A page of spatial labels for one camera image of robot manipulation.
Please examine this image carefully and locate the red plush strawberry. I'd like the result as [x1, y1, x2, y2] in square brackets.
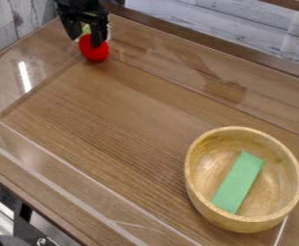
[79, 25, 110, 62]

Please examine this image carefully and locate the green rectangular block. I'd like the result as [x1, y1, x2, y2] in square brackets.
[211, 152, 263, 214]

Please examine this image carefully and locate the wooden bowl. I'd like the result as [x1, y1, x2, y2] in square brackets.
[183, 126, 299, 234]

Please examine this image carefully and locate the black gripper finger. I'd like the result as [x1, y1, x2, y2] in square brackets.
[60, 14, 83, 40]
[90, 16, 110, 47]

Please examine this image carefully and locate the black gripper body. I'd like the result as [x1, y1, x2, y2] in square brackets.
[53, 0, 108, 19]

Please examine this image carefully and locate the clear acrylic wall panel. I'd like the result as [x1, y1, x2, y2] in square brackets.
[0, 120, 200, 246]

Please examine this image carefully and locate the black table leg frame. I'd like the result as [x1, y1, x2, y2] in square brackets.
[13, 201, 73, 246]

